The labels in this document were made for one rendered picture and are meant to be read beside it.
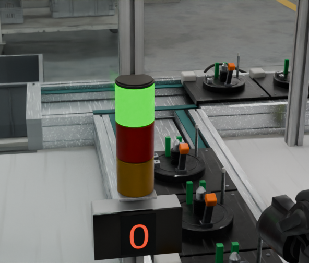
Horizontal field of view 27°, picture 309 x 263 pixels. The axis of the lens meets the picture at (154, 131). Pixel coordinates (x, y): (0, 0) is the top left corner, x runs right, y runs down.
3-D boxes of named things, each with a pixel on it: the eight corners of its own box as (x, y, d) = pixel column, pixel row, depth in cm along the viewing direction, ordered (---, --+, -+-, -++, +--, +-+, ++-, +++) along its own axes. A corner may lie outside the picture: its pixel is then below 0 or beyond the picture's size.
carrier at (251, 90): (269, 102, 209) (272, 64, 205) (196, 106, 206) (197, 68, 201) (247, 79, 231) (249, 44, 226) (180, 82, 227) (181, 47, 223)
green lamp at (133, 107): (157, 126, 82) (157, 88, 81) (117, 128, 82) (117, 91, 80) (150, 111, 87) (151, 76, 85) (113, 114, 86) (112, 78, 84)
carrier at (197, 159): (237, 196, 151) (240, 147, 146) (134, 205, 147) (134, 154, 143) (211, 153, 173) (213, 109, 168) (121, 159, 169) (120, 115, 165)
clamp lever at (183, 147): (186, 171, 153) (189, 148, 148) (177, 171, 153) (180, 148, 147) (183, 159, 156) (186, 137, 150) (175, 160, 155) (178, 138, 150)
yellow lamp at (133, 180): (156, 195, 86) (156, 162, 84) (119, 199, 86) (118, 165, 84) (150, 179, 91) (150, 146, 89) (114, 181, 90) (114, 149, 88)
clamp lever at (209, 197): (212, 224, 131) (217, 200, 125) (202, 225, 130) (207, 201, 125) (208, 210, 133) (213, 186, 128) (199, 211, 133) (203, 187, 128)
